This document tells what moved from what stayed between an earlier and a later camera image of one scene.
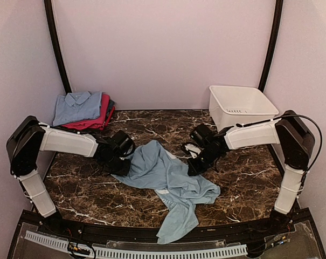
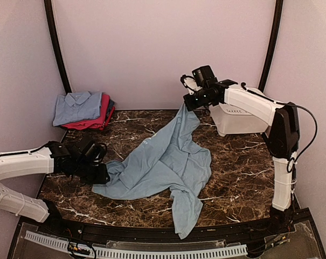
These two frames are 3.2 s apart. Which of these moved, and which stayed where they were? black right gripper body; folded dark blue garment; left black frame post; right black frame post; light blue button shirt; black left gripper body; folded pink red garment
Moved: black left gripper body; black right gripper body
Stayed: folded pink red garment; left black frame post; light blue button shirt; folded dark blue garment; right black frame post
